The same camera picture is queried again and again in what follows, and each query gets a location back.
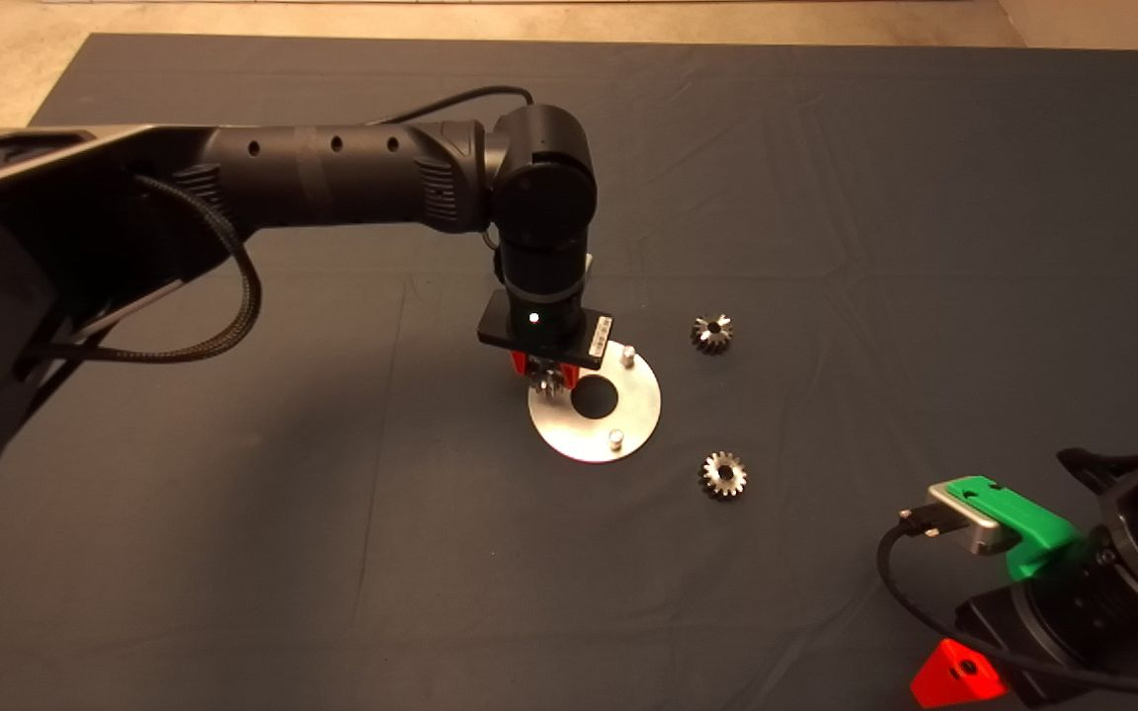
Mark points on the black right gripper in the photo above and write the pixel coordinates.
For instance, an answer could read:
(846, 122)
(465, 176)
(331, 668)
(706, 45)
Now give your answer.
(1053, 627)

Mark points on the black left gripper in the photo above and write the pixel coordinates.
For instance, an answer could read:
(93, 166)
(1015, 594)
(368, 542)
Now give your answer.
(544, 321)

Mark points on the small steel planetary gear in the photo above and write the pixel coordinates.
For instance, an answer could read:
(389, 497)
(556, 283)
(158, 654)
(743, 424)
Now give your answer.
(546, 380)
(724, 475)
(712, 334)

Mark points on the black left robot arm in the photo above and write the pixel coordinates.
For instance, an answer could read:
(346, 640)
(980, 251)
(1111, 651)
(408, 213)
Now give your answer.
(332, 178)

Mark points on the round metal carrier plate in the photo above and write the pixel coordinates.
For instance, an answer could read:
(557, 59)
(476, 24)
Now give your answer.
(633, 420)

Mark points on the dark grey table cloth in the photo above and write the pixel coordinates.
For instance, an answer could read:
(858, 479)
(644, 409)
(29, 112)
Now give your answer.
(826, 197)

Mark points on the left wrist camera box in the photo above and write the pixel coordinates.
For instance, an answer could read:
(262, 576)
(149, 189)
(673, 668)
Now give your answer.
(589, 272)

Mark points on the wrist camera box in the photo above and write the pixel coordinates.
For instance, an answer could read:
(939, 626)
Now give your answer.
(589, 272)
(972, 515)

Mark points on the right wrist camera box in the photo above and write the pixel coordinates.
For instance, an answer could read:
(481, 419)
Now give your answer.
(972, 515)

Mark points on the right green camera mount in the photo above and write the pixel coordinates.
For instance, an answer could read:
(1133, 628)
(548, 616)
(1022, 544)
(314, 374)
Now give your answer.
(1038, 538)

